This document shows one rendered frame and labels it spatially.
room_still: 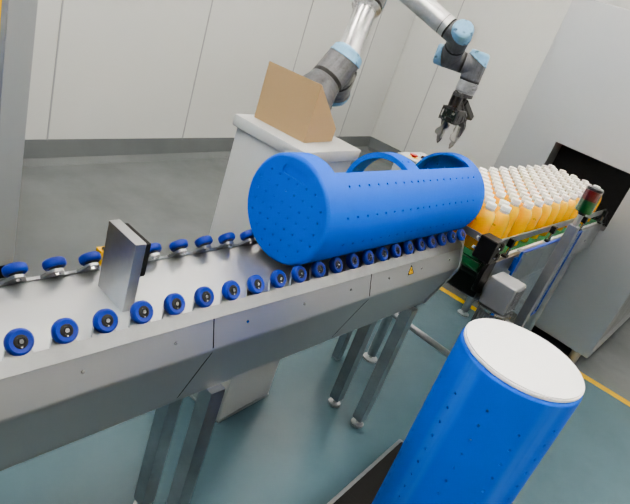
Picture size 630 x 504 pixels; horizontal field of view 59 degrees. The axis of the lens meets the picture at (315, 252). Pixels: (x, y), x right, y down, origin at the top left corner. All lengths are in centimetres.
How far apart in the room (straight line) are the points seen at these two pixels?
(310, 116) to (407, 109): 515
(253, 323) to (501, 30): 557
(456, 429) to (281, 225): 63
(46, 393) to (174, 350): 26
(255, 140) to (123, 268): 86
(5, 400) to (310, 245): 72
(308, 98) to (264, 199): 47
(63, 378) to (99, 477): 103
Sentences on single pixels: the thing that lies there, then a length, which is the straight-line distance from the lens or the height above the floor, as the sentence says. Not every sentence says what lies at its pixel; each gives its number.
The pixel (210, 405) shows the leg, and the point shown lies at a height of 58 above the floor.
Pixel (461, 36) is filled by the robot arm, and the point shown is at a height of 160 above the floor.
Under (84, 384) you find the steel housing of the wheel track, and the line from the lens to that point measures 112.
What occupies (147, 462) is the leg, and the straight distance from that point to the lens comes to 186.
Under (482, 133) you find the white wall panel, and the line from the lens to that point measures 654.
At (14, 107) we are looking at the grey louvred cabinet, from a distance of 254.
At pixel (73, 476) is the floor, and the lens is 209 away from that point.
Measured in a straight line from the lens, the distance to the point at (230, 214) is 199.
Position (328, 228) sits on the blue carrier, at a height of 111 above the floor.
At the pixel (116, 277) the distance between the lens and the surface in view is 117.
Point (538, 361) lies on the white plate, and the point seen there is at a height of 104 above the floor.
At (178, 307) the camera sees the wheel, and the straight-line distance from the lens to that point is 116.
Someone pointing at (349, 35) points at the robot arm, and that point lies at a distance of 218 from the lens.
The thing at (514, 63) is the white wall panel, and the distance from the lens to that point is 648.
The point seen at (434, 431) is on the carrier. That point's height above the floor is 81.
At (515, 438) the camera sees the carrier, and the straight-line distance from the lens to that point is 129.
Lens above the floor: 161
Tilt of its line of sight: 25 degrees down
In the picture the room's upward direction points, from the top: 20 degrees clockwise
